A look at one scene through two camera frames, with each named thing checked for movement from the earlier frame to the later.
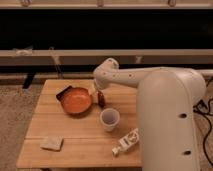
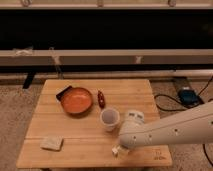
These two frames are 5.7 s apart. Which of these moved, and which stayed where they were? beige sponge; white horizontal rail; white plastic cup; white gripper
Moved: white gripper
Stayed: beige sponge; white horizontal rail; white plastic cup
